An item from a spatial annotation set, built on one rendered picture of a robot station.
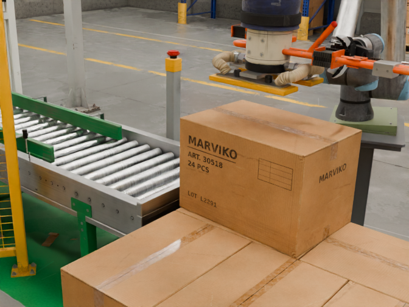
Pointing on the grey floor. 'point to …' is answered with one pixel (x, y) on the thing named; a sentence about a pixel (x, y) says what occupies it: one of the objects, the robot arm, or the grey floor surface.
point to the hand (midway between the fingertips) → (336, 57)
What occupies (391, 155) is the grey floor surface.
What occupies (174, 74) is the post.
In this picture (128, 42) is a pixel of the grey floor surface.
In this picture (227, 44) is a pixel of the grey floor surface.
